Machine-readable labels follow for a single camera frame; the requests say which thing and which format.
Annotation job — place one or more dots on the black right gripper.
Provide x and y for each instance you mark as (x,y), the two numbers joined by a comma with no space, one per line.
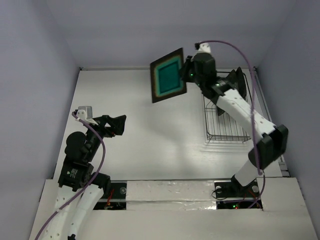
(188,69)

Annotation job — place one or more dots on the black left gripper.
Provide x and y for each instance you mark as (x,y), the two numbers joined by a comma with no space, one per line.
(117,124)

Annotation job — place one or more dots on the teal square plate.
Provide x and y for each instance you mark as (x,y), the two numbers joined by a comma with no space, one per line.
(165,78)

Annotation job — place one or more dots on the black floral square plate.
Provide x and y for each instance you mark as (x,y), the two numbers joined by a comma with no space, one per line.
(231,78)

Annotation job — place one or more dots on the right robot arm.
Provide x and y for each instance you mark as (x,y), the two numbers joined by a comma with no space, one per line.
(269,140)

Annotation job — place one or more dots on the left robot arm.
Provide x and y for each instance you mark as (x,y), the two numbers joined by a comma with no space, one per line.
(80,187)

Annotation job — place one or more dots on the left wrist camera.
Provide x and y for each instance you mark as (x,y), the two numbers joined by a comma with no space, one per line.
(85,113)

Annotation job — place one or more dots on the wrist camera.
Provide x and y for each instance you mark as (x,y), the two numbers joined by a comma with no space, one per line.
(202,48)
(85,113)

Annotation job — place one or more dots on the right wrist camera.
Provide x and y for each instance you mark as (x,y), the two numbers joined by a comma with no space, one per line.
(202,48)

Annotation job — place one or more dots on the wire dish rack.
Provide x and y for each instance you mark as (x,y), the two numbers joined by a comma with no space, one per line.
(221,127)

